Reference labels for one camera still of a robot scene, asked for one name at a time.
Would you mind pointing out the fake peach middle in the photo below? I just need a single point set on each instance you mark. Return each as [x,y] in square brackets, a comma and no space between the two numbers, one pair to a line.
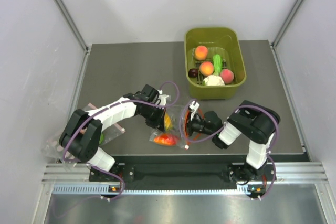
[206,68]

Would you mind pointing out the fake green fruit in bag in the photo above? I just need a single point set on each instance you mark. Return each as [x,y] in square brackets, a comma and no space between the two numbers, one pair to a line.
[101,139]

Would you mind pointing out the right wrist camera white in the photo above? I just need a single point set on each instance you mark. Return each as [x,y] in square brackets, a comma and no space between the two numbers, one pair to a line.
[193,108]

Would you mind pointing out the fake orange yellow mango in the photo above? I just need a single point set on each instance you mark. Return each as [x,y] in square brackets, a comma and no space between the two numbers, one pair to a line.
[168,123]

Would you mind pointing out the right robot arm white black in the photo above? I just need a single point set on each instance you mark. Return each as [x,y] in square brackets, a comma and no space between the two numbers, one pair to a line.
[259,124]

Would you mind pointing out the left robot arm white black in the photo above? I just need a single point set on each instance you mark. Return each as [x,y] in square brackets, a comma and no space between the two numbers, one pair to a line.
[82,133]

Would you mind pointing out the fake peach pink right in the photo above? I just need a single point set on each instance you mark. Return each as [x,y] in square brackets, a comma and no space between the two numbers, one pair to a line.
[227,76]

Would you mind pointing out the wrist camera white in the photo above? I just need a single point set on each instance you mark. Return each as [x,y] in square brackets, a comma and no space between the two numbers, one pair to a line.
[193,108]
[162,99]

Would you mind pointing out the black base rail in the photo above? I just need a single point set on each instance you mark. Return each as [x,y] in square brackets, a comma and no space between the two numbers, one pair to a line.
[175,171]

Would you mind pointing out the grey slotted cable duct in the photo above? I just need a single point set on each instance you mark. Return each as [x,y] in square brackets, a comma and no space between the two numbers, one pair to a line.
[105,189]

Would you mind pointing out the clear zip bag red seal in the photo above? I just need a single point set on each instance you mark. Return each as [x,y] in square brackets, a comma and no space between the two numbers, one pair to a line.
[180,118]

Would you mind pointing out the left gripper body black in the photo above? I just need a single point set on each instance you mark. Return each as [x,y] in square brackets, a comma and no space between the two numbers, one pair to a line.
[153,115]

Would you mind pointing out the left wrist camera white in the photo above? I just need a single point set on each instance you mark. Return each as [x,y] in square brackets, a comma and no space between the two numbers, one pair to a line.
[162,99]

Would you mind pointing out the fake green cucumber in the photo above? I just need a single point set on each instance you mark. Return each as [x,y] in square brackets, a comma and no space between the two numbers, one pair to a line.
[218,63]

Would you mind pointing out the olive green plastic basin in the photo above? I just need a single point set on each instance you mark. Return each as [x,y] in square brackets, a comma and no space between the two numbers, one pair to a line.
[218,40]

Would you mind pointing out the fake peach back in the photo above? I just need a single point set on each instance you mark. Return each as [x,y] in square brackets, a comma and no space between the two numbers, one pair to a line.
[200,53]

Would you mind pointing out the dark fake plum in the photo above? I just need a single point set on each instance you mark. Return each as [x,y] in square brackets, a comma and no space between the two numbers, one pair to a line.
[193,73]

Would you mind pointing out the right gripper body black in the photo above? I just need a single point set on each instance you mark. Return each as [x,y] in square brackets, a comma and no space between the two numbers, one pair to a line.
[196,125]

